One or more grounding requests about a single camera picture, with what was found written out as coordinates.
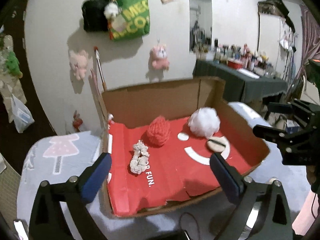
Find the red foam net sleeve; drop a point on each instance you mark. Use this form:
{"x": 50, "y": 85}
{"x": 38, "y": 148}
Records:
{"x": 158, "y": 131}

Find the beige powder puff black band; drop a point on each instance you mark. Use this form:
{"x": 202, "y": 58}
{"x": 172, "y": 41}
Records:
{"x": 217, "y": 144}

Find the pink plush toy left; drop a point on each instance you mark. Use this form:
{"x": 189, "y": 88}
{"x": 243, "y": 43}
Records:
{"x": 78, "y": 63}

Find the green tote bag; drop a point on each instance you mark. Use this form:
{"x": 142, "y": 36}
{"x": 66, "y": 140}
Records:
{"x": 132, "y": 22}

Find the pink plush toy right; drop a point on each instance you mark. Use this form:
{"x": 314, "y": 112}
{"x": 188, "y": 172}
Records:
{"x": 159, "y": 58}

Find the red bowl on table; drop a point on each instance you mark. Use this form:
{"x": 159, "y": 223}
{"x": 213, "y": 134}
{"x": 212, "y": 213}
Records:
{"x": 234, "y": 63}

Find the wall mirror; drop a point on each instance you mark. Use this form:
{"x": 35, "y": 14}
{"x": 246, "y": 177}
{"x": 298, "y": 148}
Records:
{"x": 200, "y": 34}

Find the pink curtain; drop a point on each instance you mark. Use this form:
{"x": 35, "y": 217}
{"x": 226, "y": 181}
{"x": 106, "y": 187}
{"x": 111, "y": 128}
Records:
{"x": 310, "y": 51}

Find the white plush on bag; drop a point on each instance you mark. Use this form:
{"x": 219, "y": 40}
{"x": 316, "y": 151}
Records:
{"x": 111, "y": 11}

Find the cardboard box red interior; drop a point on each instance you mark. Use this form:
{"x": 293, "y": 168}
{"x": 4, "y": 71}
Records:
{"x": 179, "y": 173}

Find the dark green covered table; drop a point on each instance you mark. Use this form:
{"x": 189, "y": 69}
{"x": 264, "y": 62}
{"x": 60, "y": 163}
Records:
{"x": 240, "y": 87}

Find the white mesh bath pouf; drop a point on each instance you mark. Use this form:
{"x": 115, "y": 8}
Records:
{"x": 204, "y": 122}

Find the black hanging bag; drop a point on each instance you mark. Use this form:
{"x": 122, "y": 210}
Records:
{"x": 93, "y": 15}

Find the white wardrobe cabinet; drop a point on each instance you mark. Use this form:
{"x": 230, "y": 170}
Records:
{"x": 276, "y": 43}

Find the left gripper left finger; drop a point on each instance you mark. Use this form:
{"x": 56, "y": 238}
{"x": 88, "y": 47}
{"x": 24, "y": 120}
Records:
{"x": 47, "y": 220}

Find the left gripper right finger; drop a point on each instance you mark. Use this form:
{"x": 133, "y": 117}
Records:
{"x": 273, "y": 220}

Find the green plush toy on door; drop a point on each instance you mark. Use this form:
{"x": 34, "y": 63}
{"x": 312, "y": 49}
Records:
{"x": 12, "y": 65}

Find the white plastic bag on door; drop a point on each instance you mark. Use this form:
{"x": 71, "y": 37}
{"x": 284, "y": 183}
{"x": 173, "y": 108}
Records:
{"x": 22, "y": 117}

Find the cream knitted scrunchie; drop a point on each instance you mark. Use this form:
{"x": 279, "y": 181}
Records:
{"x": 140, "y": 159}

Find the pink plush toy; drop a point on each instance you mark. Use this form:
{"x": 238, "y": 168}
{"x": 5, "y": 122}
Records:
{"x": 78, "y": 63}
{"x": 159, "y": 58}

